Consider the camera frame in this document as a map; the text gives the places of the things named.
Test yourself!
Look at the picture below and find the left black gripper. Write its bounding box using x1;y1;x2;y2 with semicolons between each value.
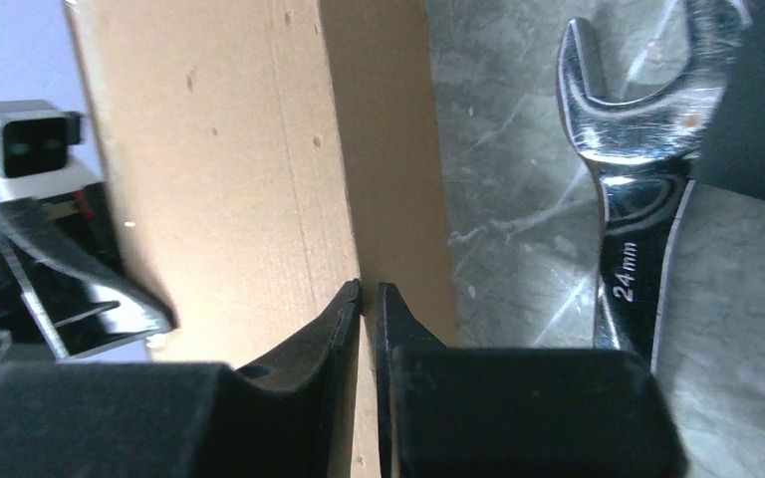
0;182;174;362

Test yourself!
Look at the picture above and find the brown cardboard express box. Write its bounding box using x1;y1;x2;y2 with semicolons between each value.
65;1;459;477

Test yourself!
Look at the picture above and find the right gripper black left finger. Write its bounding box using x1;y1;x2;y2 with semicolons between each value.
0;281;361;477

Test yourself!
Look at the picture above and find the black rectangular box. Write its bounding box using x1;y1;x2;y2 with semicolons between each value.
688;0;765;214

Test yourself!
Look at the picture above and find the silver open-end wrench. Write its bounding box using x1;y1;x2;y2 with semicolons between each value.
556;0;751;368

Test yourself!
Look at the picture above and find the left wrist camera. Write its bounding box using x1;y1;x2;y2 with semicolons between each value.
0;100;100;200

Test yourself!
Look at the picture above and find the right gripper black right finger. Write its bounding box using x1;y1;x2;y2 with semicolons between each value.
376;283;689;477

